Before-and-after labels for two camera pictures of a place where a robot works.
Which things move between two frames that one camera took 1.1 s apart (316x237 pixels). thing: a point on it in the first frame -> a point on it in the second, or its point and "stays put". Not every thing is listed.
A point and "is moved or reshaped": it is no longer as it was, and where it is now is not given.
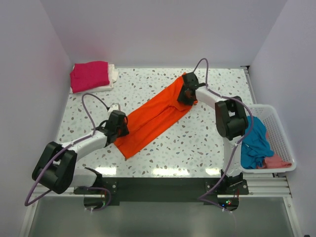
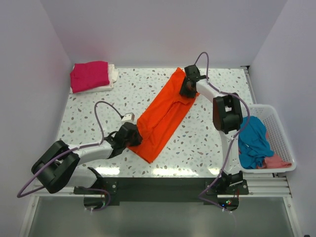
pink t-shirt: [274, 161] stays put
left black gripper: [125, 131] -> [138, 138]
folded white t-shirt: [113, 74] stays put
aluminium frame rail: [260, 185] stays put
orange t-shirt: [153, 119] is moved or reshaped
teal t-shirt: [256, 147] stays put
